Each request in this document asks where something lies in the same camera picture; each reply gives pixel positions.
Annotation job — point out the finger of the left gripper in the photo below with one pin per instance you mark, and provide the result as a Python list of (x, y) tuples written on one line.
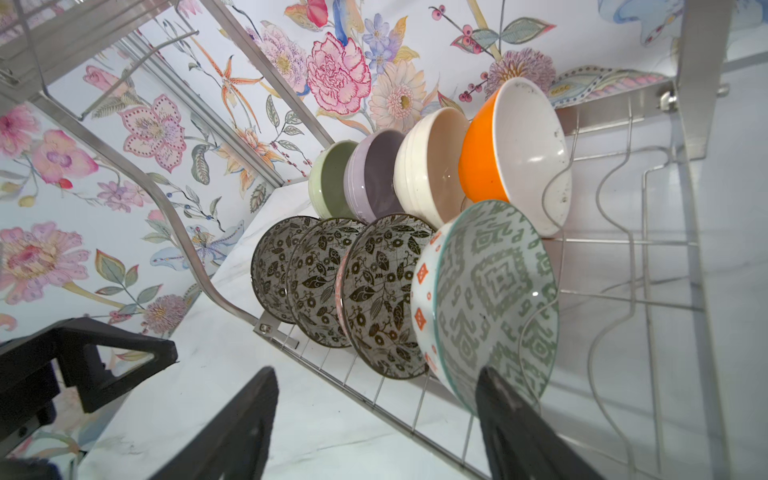
[(36, 368)]

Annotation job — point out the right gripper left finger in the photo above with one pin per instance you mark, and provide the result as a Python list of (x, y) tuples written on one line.
[(235, 443)]

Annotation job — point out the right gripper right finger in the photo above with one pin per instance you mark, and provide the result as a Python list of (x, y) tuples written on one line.
[(519, 444)]

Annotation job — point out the pale green patterned bowl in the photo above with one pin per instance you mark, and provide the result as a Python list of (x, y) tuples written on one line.
[(484, 295)]

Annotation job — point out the dark patterned bowl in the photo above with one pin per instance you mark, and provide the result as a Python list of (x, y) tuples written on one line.
[(270, 261), (375, 295), (311, 279)]

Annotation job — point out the dark patterned bowl back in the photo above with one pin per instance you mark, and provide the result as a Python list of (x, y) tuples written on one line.
[(375, 295)]

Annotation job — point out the light green bowl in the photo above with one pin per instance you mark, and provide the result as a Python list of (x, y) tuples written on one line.
[(326, 181)]

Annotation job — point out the white bowl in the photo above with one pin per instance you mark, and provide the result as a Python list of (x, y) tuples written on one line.
[(515, 151)]

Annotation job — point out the cream bowl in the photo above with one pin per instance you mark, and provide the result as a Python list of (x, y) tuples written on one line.
[(426, 167)]

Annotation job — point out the lilac purple bowl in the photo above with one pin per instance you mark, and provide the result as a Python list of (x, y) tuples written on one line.
[(368, 178)]

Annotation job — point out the steel two-tier dish rack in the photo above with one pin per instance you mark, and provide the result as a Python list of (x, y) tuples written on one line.
[(146, 147)]

